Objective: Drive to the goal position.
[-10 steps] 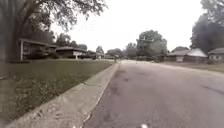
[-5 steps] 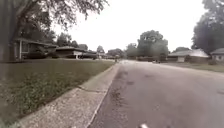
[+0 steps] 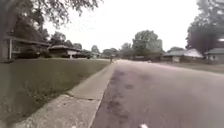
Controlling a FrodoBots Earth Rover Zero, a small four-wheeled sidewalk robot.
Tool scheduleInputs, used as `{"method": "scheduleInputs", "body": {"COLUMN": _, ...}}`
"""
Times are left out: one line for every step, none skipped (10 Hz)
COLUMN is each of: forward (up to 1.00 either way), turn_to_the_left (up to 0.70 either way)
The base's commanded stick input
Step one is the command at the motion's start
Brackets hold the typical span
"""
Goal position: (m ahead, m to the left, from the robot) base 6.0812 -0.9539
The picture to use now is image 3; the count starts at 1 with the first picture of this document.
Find row of distant trees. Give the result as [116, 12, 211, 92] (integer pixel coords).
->
[49, 31, 134, 60]

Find round green tree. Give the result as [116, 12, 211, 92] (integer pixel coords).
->
[131, 29, 165, 61]

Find low brown-roofed house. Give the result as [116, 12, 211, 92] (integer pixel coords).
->
[47, 44, 84, 60]

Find grey asphalt road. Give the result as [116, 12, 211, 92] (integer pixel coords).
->
[90, 59, 224, 128]

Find house with pale roof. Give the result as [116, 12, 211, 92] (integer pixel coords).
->
[163, 48, 204, 63]

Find green grass lawn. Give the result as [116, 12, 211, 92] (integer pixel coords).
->
[0, 58, 112, 128]

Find grass verge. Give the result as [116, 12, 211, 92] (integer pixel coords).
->
[156, 60, 224, 75]

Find low house with porch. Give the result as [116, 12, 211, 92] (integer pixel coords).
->
[3, 35, 51, 61]

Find tall dark tree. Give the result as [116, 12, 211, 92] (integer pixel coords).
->
[185, 0, 224, 56]

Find low grey house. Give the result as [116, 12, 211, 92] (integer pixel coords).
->
[203, 47, 224, 62]

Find large dark tree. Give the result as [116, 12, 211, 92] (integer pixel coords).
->
[0, 0, 104, 62]

